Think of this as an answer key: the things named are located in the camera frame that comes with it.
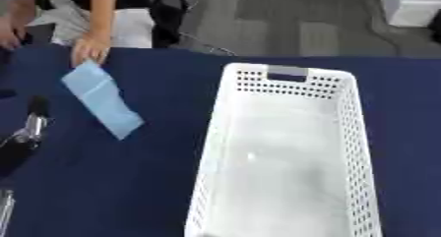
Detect person's hand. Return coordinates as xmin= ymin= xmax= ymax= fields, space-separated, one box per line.
xmin=69 ymin=32 xmax=112 ymax=69
xmin=0 ymin=16 xmax=30 ymax=51

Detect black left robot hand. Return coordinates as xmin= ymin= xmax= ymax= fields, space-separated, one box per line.
xmin=0 ymin=95 xmax=55 ymax=180

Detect light blue packet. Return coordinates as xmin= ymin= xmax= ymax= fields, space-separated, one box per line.
xmin=60 ymin=59 xmax=147 ymax=142

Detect white box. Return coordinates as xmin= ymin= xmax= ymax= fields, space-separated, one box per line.
xmin=379 ymin=0 xmax=441 ymax=29

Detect person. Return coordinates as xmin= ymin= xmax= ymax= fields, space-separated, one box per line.
xmin=24 ymin=0 xmax=178 ymax=49

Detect white perforated plastic basket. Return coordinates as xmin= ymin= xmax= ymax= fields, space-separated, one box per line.
xmin=182 ymin=62 xmax=385 ymax=237

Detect thin grey cable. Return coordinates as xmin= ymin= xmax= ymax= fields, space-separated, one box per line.
xmin=177 ymin=31 xmax=238 ymax=57

